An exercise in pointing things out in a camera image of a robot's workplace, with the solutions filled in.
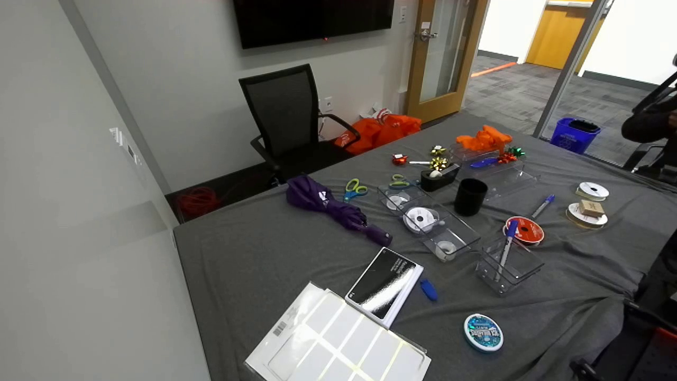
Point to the white spool with gold ribbon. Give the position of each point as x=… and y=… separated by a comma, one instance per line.
x=586, y=222

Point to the wooden door with glass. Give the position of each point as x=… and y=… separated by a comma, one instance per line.
x=415, y=86

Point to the white label sheet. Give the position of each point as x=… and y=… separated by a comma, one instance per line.
x=330, y=342

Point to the blue gift bow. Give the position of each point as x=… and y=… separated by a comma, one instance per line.
x=483, y=163

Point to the long clear plastic tray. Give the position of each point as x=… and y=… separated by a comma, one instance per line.
x=520, y=179

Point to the gold gift bow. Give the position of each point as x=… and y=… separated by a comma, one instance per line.
x=438, y=160

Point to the black box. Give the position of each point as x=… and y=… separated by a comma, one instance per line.
x=438, y=180

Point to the black white notebook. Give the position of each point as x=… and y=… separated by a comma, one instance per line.
x=377, y=279

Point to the white wall thermostat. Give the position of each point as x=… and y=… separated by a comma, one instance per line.
x=121, y=140

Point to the blue green scissors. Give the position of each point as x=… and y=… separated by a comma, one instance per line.
x=355, y=190

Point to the orange cloth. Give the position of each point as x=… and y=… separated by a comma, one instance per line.
x=485, y=138

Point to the green gift bow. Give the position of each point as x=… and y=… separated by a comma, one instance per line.
x=520, y=152

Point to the yellow wooden door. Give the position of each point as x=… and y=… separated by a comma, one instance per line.
x=557, y=35

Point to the silver marker with blue cap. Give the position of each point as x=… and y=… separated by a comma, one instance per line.
x=543, y=207
x=504, y=254

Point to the black office chair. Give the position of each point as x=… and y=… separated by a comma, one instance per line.
x=286, y=107

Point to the clear plastic box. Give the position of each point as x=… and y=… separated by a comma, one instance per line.
x=525, y=272

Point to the blue bin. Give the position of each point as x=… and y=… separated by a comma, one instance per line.
x=575, y=135

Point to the black cup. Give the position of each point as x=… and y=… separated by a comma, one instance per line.
x=471, y=200

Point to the grey metal frame post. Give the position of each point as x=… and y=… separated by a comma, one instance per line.
x=572, y=65

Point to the wooden stamp block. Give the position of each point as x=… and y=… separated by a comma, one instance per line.
x=591, y=209

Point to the black wall television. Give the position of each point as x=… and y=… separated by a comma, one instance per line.
x=310, y=18

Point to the orange bag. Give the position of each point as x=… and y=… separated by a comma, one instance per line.
x=382, y=130

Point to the red gift bow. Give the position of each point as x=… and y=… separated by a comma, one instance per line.
x=506, y=157
x=401, y=160

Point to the grey table cloth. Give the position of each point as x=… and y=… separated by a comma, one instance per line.
x=282, y=261

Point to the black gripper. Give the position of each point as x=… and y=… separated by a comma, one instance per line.
x=646, y=121

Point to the orange ribbon spool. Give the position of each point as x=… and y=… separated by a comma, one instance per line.
x=531, y=232

